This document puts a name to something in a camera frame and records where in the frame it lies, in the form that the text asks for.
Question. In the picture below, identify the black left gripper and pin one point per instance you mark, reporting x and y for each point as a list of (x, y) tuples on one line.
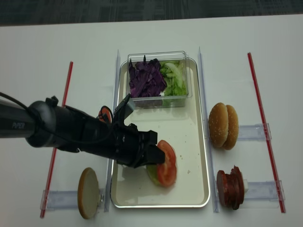
[(134, 148)]

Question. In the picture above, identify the tomato slice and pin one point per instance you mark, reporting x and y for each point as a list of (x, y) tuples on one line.
[(167, 172), (105, 115)]

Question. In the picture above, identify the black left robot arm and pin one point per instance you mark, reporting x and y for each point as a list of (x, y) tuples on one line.
[(46, 124)]

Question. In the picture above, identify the lettuce leaf on bun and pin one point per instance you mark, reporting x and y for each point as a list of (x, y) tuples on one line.
[(152, 173)]

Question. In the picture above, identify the green lettuce in container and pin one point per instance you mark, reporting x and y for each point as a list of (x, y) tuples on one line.
[(173, 74)]

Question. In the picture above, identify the stack of red meat slices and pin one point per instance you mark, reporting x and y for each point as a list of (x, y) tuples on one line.
[(230, 188)]

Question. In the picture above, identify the metal serving tray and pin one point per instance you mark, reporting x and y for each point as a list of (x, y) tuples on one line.
[(182, 128)]

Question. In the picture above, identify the clear divider strip left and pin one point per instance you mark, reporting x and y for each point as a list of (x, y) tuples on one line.
[(111, 161)]

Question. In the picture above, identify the clear divider strip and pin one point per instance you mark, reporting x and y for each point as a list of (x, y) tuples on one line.
[(206, 133), (111, 161)]

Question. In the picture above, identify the standing white bun slice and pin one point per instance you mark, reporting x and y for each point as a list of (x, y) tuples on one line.
[(88, 193)]

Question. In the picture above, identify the shredded purple cabbage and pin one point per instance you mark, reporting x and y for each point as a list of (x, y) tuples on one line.
[(145, 79)]

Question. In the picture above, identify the clear plastic salad container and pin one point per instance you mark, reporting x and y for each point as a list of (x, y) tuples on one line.
[(161, 101)]

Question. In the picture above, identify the sesame bun outer half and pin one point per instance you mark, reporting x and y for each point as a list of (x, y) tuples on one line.
[(218, 124)]

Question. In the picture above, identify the sesame bun half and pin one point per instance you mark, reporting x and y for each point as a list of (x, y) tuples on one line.
[(233, 128), (218, 124)]

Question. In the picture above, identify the clear divider strip right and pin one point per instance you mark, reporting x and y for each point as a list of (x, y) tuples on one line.
[(206, 133)]

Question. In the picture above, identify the sesame bun inner half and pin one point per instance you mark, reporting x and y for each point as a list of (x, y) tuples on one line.
[(233, 128)]

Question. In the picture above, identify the red strip left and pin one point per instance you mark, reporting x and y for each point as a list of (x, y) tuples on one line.
[(54, 161)]

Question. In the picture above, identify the red strip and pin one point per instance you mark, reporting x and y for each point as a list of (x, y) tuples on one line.
[(279, 187), (54, 161)]

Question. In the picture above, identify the red strip right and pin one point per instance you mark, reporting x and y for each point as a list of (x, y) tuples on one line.
[(279, 187)]

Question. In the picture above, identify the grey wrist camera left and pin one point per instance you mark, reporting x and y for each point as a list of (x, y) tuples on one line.
[(124, 109)]

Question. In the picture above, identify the clear rail track upper right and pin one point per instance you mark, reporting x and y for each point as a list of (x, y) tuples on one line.
[(255, 132)]

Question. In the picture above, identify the clear rail track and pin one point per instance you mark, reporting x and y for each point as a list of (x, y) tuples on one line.
[(255, 132), (59, 200), (263, 195)]

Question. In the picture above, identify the clear rail track lower left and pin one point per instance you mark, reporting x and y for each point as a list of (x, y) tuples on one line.
[(59, 200)]

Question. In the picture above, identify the clear rail track lower right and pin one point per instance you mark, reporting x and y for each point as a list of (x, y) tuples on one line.
[(263, 195)]

